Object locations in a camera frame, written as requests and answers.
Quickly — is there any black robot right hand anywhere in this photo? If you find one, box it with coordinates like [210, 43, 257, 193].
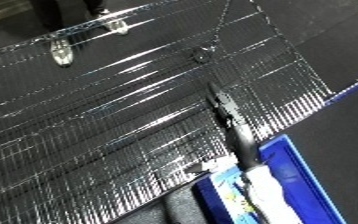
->
[205, 82, 261, 170]

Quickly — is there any white paper cup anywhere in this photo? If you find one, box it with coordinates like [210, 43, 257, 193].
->
[182, 156, 240, 175]

